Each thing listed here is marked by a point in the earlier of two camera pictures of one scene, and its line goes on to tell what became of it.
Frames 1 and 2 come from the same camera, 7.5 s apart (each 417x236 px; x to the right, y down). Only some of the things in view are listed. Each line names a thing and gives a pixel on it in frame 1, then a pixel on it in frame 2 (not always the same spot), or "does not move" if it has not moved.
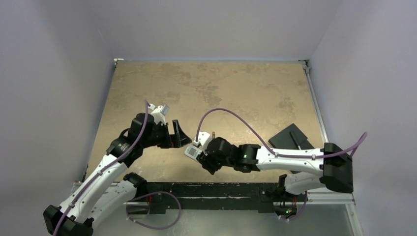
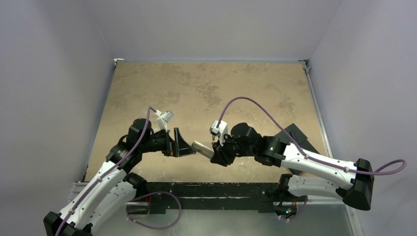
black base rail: (217, 198) does not move
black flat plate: (291, 137) does not move
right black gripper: (206, 162) -> (223, 152)
